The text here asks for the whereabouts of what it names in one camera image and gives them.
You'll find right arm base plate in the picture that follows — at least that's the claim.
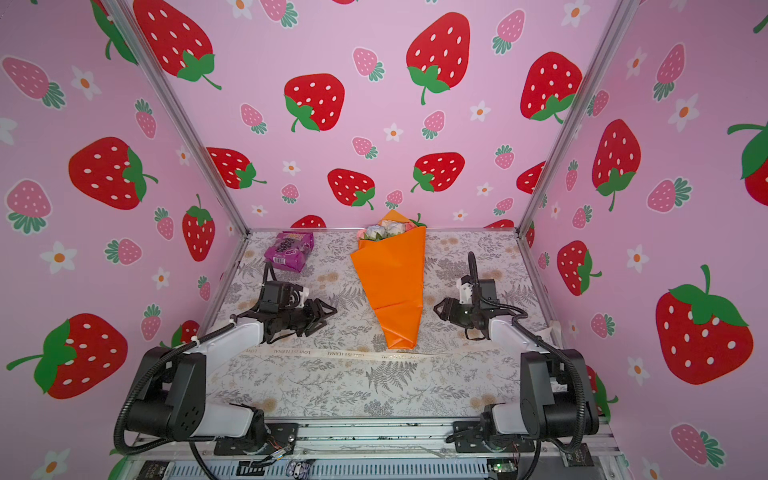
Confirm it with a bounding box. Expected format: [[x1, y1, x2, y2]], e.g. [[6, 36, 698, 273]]
[[445, 420, 535, 454]]

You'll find white printed ribbon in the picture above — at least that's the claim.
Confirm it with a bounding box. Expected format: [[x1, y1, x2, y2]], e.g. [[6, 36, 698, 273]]
[[245, 319, 547, 361]]

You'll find orange wrapping paper sheet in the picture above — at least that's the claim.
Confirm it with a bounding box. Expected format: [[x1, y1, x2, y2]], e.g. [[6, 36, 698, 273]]
[[350, 210, 426, 350]]

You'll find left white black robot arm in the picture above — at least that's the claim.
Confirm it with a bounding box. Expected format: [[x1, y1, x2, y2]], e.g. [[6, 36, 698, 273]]
[[113, 280, 338, 455]]

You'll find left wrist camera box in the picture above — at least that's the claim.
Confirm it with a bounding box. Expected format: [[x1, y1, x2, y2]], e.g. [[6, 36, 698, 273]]
[[289, 285, 309, 308]]

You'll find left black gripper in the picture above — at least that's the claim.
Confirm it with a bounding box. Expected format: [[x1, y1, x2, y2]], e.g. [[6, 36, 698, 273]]
[[280, 297, 338, 336]]

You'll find white fake rose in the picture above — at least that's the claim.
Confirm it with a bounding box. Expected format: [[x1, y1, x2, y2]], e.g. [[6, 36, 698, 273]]
[[358, 225, 389, 241]]

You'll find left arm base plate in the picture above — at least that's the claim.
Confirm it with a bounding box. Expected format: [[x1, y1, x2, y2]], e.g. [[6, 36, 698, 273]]
[[214, 422, 299, 457]]

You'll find aluminium frame rail base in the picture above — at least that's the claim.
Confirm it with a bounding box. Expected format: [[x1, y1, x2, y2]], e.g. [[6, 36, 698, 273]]
[[110, 417, 633, 479]]

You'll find purple snack packet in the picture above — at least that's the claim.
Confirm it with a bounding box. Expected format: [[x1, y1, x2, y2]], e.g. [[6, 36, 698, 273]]
[[264, 231, 314, 273]]

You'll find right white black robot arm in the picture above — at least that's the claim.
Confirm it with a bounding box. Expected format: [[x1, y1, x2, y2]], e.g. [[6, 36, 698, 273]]
[[433, 275, 599, 454]]

